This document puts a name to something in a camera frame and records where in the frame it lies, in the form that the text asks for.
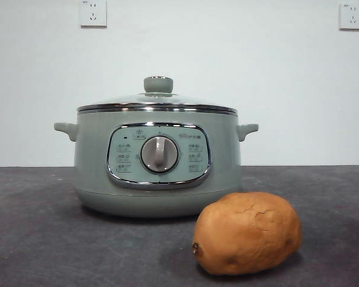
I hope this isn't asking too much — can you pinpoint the glass lid with green knob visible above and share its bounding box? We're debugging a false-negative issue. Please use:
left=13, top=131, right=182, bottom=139
left=77, top=76, right=239, bottom=115

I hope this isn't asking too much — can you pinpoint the brown potato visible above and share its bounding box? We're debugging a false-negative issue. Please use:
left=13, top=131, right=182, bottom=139
left=192, top=191, right=303, bottom=275

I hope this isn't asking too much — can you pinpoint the pale green electric cooking pot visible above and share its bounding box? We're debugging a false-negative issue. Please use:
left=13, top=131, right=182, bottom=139
left=53, top=108, right=260, bottom=217

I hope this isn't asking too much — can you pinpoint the white wall socket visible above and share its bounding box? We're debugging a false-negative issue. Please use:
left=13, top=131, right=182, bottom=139
left=338, top=2, right=359, bottom=31
left=80, top=0, right=108, bottom=29

